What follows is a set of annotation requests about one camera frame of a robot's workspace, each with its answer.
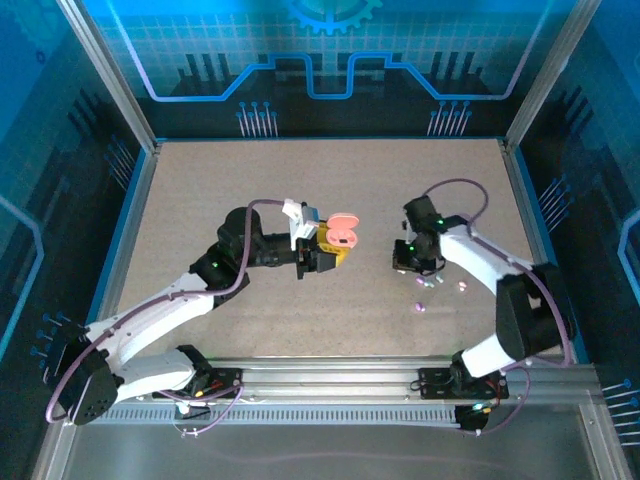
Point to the pink earbud charging case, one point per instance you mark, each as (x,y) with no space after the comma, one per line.
(342,221)

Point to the aluminium frame post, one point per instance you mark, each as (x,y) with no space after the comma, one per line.
(111,75)
(547,75)

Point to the grey metal panel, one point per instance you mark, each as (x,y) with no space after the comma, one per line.
(325,450)

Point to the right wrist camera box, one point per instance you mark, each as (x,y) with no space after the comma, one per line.
(407,231)

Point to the aluminium table side rail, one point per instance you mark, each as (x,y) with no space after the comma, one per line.
(141,200)
(524,200)

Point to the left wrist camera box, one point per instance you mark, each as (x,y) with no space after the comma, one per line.
(302,220)

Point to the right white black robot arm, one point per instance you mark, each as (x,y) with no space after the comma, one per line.
(480,260)

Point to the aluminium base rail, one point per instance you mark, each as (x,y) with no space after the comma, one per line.
(325,380)

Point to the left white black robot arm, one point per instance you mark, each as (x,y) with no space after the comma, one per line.
(150,315)

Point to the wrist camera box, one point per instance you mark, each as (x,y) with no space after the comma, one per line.
(302,220)
(407,231)

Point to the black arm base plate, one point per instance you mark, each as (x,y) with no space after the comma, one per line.
(227,385)
(432,385)

